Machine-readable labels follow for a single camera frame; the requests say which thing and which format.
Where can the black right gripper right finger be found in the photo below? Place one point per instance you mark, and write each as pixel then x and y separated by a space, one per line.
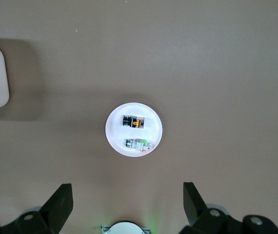
pixel 195 209

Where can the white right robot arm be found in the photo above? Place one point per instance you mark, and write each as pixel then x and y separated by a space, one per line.
pixel 124 229

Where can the orange push button switch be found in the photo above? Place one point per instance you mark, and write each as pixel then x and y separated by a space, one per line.
pixel 135 122

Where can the white round plate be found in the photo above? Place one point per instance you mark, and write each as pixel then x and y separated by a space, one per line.
pixel 134 133

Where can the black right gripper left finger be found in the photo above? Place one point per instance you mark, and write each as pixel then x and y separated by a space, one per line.
pixel 56 207

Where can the green push button switch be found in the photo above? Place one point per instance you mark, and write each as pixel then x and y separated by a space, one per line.
pixel 139 145

